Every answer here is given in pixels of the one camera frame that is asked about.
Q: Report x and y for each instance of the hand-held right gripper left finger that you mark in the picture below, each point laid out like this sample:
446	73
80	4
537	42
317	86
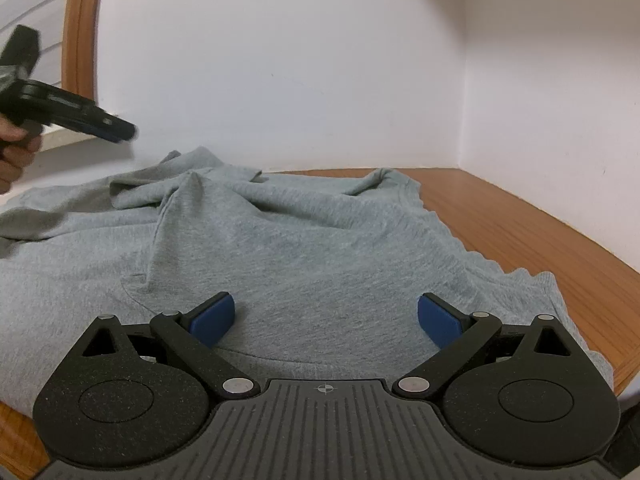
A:
215	317

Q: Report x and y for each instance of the wooden window frame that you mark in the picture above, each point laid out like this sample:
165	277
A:
80	35

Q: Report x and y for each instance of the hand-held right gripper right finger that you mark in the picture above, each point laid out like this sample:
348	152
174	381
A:
440	320

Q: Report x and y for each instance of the grey sweatshirt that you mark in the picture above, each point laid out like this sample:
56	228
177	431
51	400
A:
300	240

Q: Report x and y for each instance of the person's left hand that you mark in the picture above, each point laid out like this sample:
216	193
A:
10	160

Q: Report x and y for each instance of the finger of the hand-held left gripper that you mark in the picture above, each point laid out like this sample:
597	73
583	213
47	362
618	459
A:
115	130

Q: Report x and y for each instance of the beige window sill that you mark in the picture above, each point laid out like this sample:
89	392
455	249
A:
65	139

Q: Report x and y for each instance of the white window blind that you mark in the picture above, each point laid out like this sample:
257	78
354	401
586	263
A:
50	35

